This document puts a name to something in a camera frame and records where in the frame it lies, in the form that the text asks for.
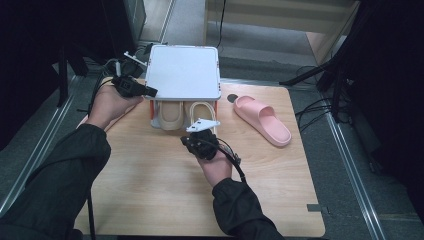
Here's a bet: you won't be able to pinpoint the metal floor rail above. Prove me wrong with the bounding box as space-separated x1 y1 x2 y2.
0 75 82 218
324 109 388 240

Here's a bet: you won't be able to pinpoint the person's left hand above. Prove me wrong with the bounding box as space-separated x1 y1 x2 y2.
84 82 145 131

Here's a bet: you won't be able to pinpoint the cream perforated clog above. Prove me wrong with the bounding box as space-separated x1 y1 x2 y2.
156 100 185 131
188 100 218 134

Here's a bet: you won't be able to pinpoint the pink slide slipper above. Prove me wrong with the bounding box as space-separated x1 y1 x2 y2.
232 95 293 148
76 95 145 133

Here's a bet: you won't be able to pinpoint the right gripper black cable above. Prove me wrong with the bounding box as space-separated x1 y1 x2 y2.
199 137 248 183

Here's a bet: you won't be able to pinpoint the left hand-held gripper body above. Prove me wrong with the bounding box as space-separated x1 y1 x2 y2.
111 50 148 99

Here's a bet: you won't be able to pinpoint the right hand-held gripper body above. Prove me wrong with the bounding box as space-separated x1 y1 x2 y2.
180 117 222 161

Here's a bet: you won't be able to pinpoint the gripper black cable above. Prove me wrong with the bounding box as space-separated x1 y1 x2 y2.
199 137 248 183
86 59 118 240

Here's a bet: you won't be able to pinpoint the grey tape strip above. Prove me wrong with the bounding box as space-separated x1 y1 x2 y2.
306 202 330 215

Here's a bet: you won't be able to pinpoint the black tripod stand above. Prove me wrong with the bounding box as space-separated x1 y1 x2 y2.
279 39 356 123
54 41 114 108

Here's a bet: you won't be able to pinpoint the black floor cables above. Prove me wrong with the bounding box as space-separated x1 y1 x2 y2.
294 64 353 133

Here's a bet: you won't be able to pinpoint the light wooden cabinet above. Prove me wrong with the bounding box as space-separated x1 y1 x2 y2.
203 0 362 65

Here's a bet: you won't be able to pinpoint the black curtain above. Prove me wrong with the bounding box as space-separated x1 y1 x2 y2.
346 0 424 214
0 0 108 152

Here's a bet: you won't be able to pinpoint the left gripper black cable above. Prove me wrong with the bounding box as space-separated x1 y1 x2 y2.
86 59 118 240

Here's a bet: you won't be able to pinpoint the person's right hand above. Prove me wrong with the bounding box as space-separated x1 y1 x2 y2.
196 149 234 188

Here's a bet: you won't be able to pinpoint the black hanging cable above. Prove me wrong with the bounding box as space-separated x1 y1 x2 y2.
215 0 228 50

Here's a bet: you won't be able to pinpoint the dark cabinet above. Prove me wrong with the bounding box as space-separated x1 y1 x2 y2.
99 0 148 63

